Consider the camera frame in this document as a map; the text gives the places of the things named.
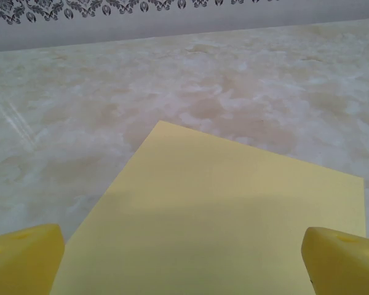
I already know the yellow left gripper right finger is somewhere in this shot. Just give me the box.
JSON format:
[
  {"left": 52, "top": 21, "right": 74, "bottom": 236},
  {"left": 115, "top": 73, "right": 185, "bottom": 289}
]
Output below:
[{"left": 301, "top": 226, "right": 369, "bottom": 295}]

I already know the yellow square paper sheet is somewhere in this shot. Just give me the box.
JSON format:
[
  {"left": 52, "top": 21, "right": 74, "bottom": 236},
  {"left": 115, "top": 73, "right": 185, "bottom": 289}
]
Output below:
[{"left": 49, "top": 120, "right": 366, "bottom": 295}]

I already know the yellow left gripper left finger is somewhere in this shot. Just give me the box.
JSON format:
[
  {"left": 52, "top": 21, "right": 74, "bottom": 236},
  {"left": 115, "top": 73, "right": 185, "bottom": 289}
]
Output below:
[{"left": 0, "top": 223, "right": 65, "bottom": 295}]

